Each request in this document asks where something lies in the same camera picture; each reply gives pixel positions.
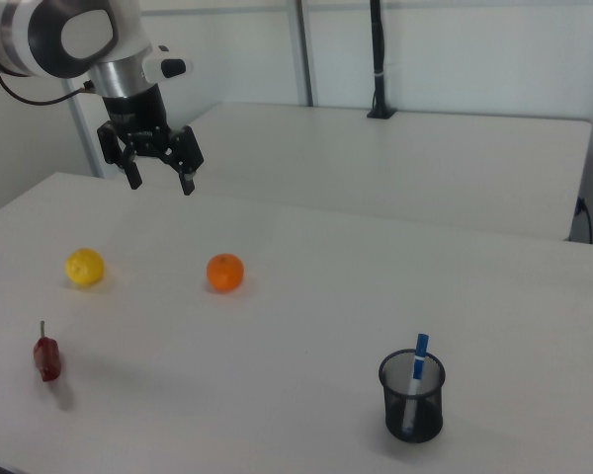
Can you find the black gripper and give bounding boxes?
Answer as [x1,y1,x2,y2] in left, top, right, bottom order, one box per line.
[97,83,205,197]

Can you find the blue white marker pen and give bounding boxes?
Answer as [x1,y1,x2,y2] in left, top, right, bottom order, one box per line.
[400,333,431,438]

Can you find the black mesh pen cup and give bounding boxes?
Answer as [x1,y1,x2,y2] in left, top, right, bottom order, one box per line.
[378,349,447,443]

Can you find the orange mandarin fruit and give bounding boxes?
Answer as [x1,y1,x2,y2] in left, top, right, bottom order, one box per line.
[206,253,245,293]

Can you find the white side table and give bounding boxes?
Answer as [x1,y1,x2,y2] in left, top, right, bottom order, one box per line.
[101,102,593,243]

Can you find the red chili pepper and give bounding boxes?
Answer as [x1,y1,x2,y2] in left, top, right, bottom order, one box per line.
[33,320,63,384]

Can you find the black clamped pole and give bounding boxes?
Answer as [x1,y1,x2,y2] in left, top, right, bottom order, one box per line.
[366,0,397,120]

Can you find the grey partition corner post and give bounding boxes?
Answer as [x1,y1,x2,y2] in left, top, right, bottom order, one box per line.
[67,91,105,180]

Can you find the grey partition middle post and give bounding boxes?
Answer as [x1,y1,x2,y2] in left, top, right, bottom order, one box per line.
[285,0,323,108]

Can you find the black wall cable blue plug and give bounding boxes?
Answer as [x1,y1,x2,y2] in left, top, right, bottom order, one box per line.
[575,196,593,244]

